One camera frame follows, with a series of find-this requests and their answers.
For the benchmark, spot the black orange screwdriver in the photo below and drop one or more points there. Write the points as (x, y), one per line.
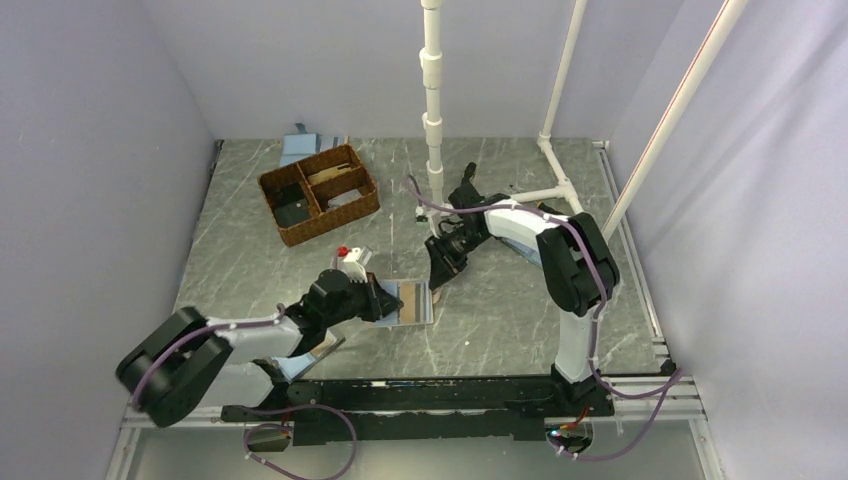
(466, 182)

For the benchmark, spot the blue open card holder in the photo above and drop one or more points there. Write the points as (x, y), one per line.
(528, 253)

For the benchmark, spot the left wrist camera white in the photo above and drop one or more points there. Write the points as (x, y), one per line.
(352, 261)

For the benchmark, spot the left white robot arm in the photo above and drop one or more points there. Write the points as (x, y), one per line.
(193, 361)

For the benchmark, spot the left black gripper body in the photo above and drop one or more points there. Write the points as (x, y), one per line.
(358, 302)

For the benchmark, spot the tan card in basket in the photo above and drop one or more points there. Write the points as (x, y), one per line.
(329, 173)

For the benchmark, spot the blue card holder at back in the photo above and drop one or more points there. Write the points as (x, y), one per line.
(304, 143)

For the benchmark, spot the black item in basket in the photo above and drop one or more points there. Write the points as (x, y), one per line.
(290, 206)

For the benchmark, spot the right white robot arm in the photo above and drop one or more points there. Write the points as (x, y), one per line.
(579, 270)

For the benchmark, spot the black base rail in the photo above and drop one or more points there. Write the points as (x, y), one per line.
(519, 407)

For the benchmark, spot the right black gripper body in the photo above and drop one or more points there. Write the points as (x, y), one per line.
(462, 232)

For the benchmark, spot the tan blue card holder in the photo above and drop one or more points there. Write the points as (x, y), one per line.
(417, 300)

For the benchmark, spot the brown wicker divided basket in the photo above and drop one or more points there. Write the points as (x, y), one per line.
(334, 203)

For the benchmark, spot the blue orange card holder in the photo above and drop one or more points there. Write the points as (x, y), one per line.
(294, 368)

